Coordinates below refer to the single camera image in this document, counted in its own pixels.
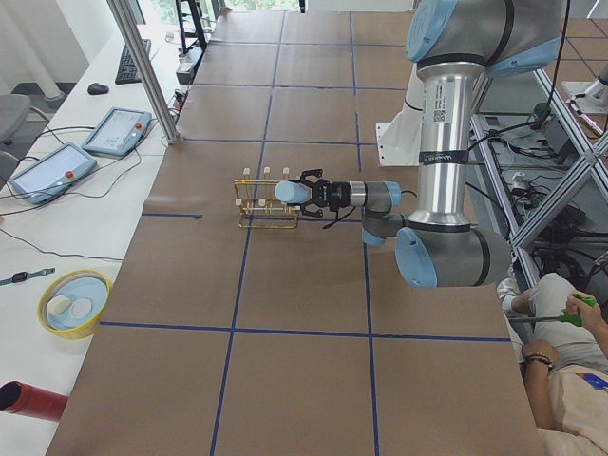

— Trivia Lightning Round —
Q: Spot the red cylinder bottle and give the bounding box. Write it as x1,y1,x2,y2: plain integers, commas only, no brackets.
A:
1,381,68,422

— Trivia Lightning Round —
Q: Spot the aluminium frame post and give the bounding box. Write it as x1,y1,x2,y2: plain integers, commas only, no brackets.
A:
106,0,180,144

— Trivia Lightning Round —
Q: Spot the far blue teach pendant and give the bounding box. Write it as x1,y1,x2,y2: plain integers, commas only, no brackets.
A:
82,107,152,158

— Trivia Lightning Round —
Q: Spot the near blue teach pendant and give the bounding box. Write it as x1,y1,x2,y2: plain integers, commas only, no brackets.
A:
9,142,97,205

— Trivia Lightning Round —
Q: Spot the green strap smartwatch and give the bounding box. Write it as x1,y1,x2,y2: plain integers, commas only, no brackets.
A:
0,268,55,286

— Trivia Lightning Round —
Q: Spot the yellow rimmed blue bowl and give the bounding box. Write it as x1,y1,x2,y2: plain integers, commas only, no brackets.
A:
37,269,113,340

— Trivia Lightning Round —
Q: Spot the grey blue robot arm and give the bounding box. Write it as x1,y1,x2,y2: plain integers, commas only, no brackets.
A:
275,1,563,288

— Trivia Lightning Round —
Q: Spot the light blue cup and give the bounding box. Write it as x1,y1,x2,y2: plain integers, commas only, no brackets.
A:
275,180,310,205

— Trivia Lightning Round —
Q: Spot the aluminium frame rack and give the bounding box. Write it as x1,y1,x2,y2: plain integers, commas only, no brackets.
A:
471,60,607,300

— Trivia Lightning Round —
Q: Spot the blue teach pendant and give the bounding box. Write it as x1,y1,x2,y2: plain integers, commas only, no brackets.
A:
82,107,152,158
9,142,97,205

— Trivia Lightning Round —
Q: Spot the seated person beige shirt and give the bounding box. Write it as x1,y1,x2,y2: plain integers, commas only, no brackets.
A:
497,273,607,455

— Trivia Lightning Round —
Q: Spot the black keyboard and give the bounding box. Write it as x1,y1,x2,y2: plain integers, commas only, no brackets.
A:
115,45,142,85

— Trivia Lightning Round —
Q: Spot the black computer mouse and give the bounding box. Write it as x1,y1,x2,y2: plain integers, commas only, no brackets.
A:
87,83,109,96

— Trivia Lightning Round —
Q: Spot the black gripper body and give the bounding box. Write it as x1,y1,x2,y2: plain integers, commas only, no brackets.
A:
316,180,351,212

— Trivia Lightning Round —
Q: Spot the gold wire cup holder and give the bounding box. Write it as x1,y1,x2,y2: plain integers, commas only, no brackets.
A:
234,166,299,230

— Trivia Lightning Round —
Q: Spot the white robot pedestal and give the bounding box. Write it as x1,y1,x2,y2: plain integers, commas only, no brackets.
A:
376,66,424,167

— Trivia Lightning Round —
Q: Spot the green handled tool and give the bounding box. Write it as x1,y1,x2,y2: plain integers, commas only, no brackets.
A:
507,293,597,327

